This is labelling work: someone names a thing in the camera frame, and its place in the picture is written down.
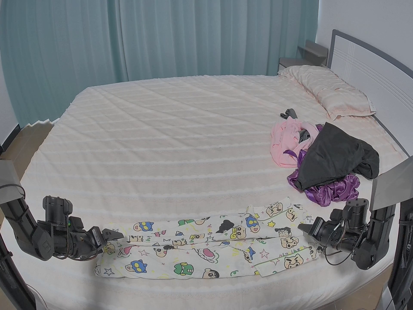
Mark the blue-green curtain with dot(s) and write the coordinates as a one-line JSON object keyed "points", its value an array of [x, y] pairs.
{"points": [[161, 27]]}

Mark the purple satin garment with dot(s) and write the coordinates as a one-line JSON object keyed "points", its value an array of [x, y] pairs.
{"points": [[335, 194]]}

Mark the pink garment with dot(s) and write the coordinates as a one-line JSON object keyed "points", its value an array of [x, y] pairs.
{"points": [[284, 140]]}

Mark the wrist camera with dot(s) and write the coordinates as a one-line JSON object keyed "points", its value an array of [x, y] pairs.
{"points": [[75, 224], [337, 216]]}

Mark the dark grey garment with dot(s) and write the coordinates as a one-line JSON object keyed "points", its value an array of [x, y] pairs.
{"points": [[290, 112]]}

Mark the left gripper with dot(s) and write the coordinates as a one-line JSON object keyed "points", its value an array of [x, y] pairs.
{"points": [[93, 241]]}

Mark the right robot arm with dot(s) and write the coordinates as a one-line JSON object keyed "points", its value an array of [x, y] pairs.
{"points": [[390, 186]]}

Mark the grey bedside table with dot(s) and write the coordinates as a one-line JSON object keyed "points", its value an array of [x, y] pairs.
{"points": [[314, 48]]}

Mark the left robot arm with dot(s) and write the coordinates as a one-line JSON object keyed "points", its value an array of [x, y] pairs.
{"points": [[29, 234]]}

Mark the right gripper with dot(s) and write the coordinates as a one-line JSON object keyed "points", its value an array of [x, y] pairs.
{"points": [[327, 234]]}

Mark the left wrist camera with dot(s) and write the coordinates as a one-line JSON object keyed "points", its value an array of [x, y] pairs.
{"points": [[75, 224]]}

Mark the white printed pyjama top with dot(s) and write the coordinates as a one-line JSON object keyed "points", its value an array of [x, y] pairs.
{"points": [[193, 253]]}

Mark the black garment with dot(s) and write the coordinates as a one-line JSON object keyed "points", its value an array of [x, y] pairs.
{"points": [[332, 157]]}

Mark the bed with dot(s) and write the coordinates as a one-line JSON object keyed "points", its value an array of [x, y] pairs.
{"points": [[177, 124]]}

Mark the pale pink pillow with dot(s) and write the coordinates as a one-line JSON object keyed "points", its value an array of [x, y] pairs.
{"points": [[326, 89]]}

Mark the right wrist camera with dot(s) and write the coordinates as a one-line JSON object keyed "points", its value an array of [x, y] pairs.
{"points": [[337, 216]]}

